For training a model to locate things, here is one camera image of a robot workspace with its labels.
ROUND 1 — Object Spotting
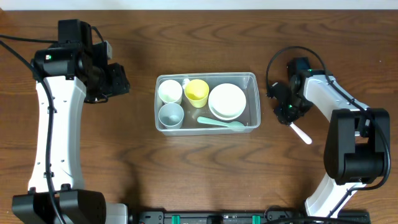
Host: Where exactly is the grey cup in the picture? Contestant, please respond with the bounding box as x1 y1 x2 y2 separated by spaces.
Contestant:
159 103 185 129

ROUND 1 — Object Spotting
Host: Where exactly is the mint green plastic spoon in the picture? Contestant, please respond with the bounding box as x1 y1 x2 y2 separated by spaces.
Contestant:
197 116 244 128

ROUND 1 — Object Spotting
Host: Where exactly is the white bowl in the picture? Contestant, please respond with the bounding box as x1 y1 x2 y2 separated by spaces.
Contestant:
208 83 246 121

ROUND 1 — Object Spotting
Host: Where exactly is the white cup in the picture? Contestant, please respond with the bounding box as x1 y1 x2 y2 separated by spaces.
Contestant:
158 80 183 105

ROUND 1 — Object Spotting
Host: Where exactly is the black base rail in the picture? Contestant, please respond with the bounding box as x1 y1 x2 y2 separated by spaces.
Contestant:
129 210 371 224

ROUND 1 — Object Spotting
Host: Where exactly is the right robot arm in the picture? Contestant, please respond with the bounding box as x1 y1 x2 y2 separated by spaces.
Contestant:
267 68 391 218

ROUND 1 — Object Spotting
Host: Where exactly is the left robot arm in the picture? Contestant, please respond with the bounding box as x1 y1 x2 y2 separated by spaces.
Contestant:
12 44 129 223

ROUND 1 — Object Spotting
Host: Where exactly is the yellow cup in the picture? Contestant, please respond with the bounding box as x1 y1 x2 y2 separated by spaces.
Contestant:
184 79 210 108

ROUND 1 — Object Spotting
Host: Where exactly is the pink plastic fork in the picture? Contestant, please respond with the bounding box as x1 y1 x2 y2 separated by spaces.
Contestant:
290 123 312 144

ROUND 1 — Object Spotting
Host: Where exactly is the clear plastic container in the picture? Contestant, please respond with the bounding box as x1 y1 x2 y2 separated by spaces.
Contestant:
154 72 261 136

